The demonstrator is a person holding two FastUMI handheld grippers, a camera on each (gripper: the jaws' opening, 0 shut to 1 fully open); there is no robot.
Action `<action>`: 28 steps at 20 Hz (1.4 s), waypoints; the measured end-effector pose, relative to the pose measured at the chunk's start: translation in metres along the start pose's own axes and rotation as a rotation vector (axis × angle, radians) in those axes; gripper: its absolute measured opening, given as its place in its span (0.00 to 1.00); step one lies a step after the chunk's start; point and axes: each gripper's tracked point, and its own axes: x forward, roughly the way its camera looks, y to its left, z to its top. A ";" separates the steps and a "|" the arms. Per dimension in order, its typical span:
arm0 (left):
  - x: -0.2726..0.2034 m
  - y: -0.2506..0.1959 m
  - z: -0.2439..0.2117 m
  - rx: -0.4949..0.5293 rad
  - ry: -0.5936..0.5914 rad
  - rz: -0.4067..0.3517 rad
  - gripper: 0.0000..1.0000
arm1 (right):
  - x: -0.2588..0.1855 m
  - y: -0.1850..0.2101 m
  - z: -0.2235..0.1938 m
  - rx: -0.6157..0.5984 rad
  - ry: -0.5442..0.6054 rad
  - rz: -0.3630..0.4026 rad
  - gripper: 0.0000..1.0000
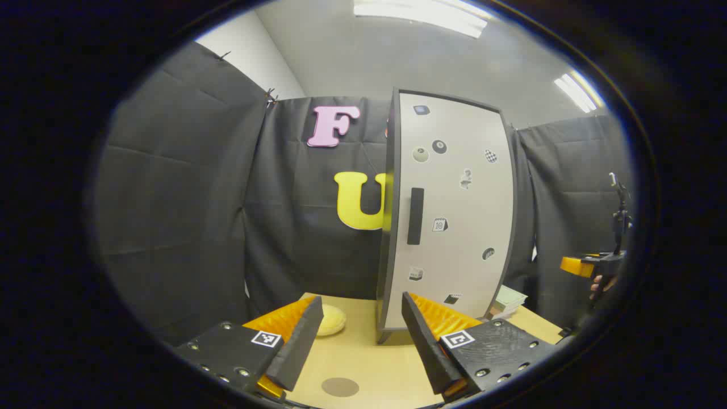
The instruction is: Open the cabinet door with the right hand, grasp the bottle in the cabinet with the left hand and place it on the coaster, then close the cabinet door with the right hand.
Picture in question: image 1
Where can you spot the black backdrop cloth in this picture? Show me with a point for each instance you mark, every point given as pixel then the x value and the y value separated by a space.
pixel 170 199

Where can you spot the green book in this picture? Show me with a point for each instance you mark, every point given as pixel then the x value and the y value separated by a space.
pixel 511 296

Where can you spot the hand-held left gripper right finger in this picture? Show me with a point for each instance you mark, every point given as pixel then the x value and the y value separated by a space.
pixel 426 346

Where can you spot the ceiling light panel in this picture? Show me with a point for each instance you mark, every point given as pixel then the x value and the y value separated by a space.
pixel 420 14
pixel 575 92

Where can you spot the brown round coaster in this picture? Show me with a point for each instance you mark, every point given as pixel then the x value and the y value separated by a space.
pixel 339 387

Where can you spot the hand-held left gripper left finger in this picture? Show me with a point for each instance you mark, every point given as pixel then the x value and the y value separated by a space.
pixel 298 352

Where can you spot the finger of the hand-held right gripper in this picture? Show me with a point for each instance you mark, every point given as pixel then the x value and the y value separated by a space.
pixel 576 266

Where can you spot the dark grey cabinet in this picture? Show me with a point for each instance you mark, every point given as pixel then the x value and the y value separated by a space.
pixel 388 255

